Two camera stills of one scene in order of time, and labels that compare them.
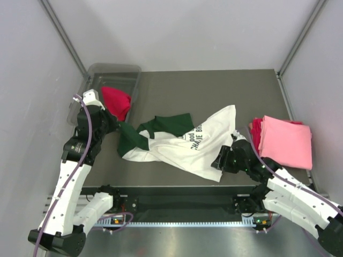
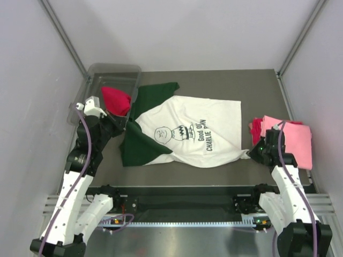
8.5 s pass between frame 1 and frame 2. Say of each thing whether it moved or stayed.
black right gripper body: moved
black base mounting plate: stayed
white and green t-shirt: moved
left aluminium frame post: stayed
